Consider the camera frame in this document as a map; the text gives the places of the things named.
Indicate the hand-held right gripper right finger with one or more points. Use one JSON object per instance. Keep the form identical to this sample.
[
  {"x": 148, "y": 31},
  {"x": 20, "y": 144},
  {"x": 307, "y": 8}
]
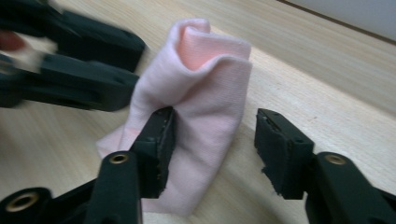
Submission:
[{"x": 286, "y": 155}]

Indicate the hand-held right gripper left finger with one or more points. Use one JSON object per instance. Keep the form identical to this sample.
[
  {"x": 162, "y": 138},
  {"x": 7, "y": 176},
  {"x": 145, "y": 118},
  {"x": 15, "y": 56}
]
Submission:
[{"x": 152, "y": 161}]

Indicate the pink sock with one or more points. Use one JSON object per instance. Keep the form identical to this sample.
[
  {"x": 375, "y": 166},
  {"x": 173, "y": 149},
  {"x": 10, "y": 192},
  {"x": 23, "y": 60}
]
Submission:
[{"x": 205, "y": 102}]

